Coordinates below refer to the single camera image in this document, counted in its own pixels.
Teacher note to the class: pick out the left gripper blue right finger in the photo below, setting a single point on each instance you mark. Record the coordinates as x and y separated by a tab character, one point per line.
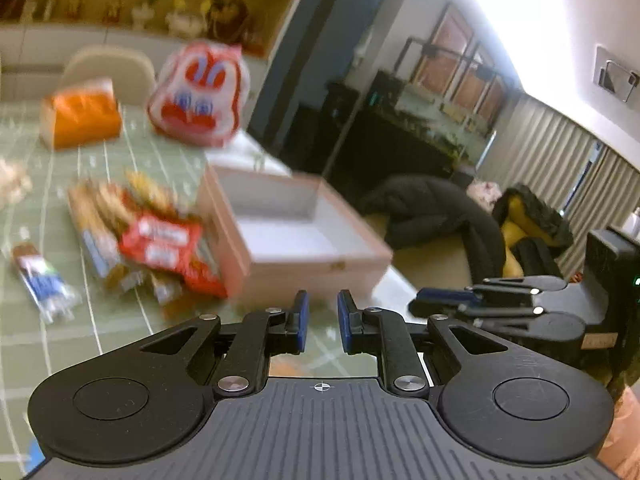
393	342

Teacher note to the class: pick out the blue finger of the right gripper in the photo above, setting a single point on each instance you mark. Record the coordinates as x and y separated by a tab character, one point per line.
501	318
491	293

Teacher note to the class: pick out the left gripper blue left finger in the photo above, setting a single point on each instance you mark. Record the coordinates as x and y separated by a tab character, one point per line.
246	348

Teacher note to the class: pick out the chocolate bar blue wrapper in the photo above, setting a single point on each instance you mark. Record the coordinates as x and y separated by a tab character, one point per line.
52	295

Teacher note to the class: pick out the dark jacket on sofa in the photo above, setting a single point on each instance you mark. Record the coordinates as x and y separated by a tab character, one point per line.
421	209

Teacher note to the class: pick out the pink open storage box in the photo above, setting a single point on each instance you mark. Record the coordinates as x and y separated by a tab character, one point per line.
272	236

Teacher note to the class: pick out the red snack packet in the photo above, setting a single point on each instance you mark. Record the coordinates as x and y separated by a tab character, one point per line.
172	247

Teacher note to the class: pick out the thin biscuit stick pack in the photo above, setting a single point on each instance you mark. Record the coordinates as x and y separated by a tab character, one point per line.
159	198

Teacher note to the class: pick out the green grid tablecloth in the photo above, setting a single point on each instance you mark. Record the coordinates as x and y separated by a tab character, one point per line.
153	409

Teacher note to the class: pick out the long biscuit pack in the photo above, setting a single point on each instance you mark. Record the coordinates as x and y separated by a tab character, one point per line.
99	243

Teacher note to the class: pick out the red white rabbit bag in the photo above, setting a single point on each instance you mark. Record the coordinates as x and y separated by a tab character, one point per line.
200	94

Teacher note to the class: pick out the orange tissue box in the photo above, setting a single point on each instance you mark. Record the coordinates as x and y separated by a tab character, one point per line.
80	115

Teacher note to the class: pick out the beige dining chair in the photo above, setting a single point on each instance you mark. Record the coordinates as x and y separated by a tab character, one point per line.
131	72

